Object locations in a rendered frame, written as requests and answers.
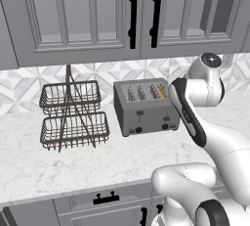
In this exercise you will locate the grey base cupboard door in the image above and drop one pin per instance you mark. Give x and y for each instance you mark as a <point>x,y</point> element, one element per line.
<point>154,212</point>
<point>107,216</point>

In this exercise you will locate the grey four-slot toaster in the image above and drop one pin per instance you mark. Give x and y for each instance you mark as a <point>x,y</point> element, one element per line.
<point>143,119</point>

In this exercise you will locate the grey drawer front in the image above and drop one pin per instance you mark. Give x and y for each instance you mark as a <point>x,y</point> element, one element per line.
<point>130,195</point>

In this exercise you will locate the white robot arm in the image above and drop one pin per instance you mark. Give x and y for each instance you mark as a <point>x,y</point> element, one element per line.
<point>228,158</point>

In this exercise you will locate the white wall socket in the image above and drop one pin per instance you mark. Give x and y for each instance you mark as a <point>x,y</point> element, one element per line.
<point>227,60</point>

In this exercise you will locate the grey wall cupboard door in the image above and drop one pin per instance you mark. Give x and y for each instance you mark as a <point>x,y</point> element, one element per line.
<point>192,14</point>
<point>78,14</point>

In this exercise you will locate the black toaster knob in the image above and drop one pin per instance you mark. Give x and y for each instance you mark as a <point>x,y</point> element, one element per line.
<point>138,130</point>
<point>165,126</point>

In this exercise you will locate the grey wall cupboard side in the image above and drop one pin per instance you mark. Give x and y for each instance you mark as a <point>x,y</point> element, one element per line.
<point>7,40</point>

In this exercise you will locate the grey plain base cupboard panel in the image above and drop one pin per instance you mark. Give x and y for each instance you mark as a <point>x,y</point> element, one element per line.
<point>29,215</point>

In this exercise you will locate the orange bread slice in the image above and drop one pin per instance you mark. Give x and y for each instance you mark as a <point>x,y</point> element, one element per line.
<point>161,91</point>

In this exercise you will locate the grey toaster lever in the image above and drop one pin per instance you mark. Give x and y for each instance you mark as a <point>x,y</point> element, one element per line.
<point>140,112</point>
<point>167,118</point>

